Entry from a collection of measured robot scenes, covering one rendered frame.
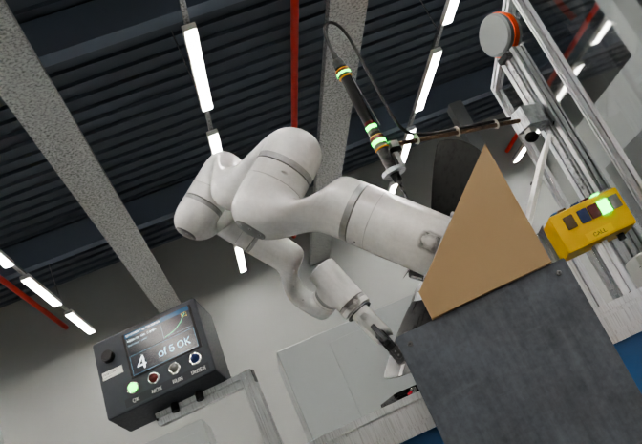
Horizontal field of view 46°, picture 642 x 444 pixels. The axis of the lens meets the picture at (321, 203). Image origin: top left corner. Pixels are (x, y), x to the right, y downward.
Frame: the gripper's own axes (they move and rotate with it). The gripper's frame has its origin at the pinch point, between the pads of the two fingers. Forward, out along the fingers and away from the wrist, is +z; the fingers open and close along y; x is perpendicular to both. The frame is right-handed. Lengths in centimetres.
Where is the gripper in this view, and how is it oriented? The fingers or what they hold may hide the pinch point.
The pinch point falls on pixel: (397, 354)
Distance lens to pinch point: 202.4
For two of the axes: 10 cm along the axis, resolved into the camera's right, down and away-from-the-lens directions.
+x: -7.5, 6.6, -0.8
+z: 6.5, 7.0, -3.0
